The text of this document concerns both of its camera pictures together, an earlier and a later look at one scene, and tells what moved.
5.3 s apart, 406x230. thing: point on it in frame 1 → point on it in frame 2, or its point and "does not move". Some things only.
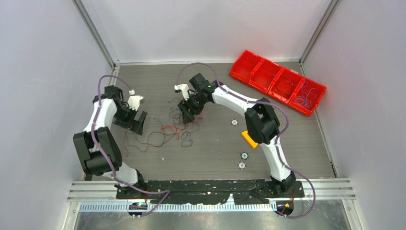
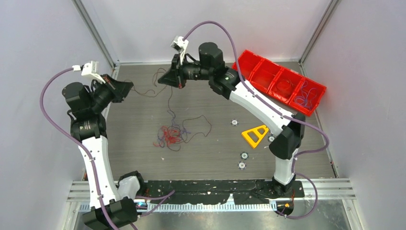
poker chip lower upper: [244, 155] does not move
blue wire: [306, 100] does not move
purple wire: [176, 114] → [181, 131]
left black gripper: [135, 125] → [118, 89]
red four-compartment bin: [302, 94] does not move
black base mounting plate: [211, 191] does not move
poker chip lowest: [242, 165] does not move
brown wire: [136, 136] → [168, 109]
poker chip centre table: [234, 122] does not move
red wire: [176, 128] → [170, 136]
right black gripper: [187, 117] → [171, 78]
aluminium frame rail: [323, 189] does not move
